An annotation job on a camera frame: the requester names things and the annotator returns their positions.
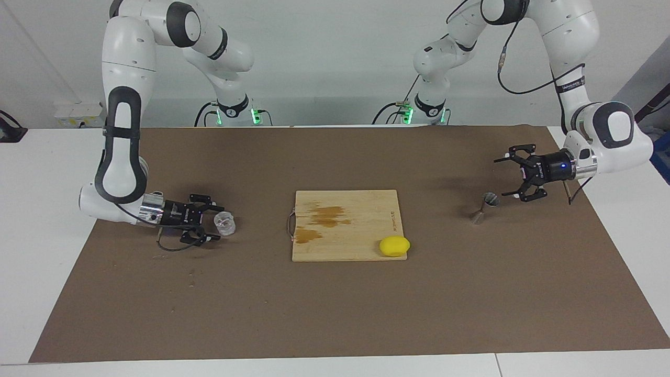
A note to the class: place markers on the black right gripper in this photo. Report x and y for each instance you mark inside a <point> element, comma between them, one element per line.
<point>180,213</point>

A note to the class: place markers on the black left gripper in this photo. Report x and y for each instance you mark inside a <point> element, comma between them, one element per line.
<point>552,167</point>

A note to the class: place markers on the small clear glass cup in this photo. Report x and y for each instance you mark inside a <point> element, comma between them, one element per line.
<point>226,224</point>

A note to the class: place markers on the steel double jigger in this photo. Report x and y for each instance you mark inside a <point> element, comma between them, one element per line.
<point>490,199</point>

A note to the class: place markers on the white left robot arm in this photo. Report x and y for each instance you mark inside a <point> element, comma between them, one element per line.
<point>565,31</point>

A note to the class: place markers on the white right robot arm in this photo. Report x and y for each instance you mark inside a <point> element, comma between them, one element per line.
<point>123,63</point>

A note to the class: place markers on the brown table mat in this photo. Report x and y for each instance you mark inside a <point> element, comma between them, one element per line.
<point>209,314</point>

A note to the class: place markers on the yellow lemon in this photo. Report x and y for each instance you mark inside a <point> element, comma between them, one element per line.
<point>394,246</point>

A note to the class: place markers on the black stand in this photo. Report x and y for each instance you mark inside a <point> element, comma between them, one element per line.
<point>654,109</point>

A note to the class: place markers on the wooden cutting board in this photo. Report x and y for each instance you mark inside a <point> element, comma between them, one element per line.
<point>356,235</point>

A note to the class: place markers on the black object on table edge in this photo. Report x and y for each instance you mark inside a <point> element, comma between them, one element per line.
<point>10,133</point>

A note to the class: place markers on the white wall socket strip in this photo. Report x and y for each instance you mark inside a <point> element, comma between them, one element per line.
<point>78,112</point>

